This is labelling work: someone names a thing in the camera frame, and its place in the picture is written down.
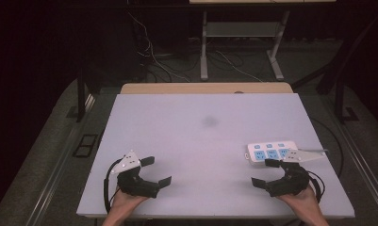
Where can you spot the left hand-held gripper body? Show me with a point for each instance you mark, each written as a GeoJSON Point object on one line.
{"type": "Point", "coordinates": [136, 185]}

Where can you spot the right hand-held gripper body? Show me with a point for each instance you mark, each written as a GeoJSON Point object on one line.
{"type": "Point", "coordinates": [295, 180]}

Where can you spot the white power strip blue sockets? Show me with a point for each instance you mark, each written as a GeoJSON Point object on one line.
{"type": "Point", "coordinates": [265, 150]}

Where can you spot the person's left hand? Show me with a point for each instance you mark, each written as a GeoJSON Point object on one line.
{"type": "Point", "coordinates": [123, 202]}

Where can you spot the person's right hand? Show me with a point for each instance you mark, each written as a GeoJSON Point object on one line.
{"type": "Point", "coordinates": [304, 202]}

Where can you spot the white table board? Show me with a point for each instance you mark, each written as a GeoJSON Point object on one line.
{"type": "Point", "coordinates": [193, 141]}

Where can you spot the wooden table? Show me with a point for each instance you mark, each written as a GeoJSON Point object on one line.
{"type": "Point", "coordinates": [205, 88]}

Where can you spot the black metal stand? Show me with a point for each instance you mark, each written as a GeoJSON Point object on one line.
{"type": "Point", "coordinates": [80, 94]}
{"type": "Point", "coordinates": [340, 94]}

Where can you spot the black floor frame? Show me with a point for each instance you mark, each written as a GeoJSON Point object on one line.
{"type": "Point", "coordinates": [85, 145]}

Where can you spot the metal floor rail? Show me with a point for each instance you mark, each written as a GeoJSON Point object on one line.
{"type": "Point", "coordinates": [361, 157]}
{"type": "Point", "coordinates": [56, 169]}

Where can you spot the white metal desk frame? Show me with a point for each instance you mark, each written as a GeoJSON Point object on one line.
{"type": "Point", "coordinates": [240, 29]}

